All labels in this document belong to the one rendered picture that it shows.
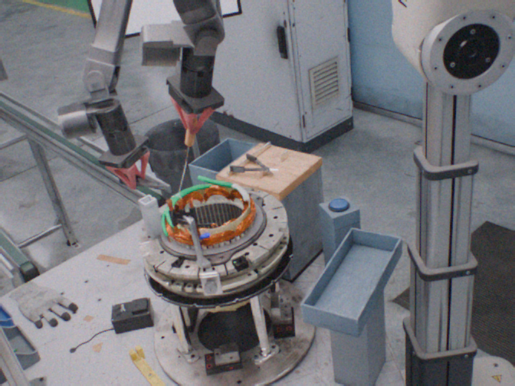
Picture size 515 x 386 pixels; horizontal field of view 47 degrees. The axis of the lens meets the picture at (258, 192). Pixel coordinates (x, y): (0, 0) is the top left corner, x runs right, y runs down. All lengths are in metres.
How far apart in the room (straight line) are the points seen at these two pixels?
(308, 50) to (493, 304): 1.76
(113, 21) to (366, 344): 0.80
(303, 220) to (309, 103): 2.15
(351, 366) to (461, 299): 0.33
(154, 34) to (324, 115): 2.82
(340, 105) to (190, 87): 2.84
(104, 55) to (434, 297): 0.88
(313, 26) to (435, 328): 2.37
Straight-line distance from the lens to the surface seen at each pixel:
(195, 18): 0.93
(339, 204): 1.36
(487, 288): 2.72
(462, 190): 1.27
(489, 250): 2.92
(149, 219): 1.24
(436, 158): 1.23
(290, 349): 1.37
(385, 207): 3.20
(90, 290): 1.72
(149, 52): 1.00
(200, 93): 1.05
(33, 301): 1.73
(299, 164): 1.50
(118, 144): 1.25
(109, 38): 1.22
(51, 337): 1.62
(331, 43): 3.67
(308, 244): 1.58
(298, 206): 1.48
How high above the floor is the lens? 1.80
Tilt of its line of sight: 32 degrees down
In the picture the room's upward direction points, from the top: 9 degrees counter-clockwise
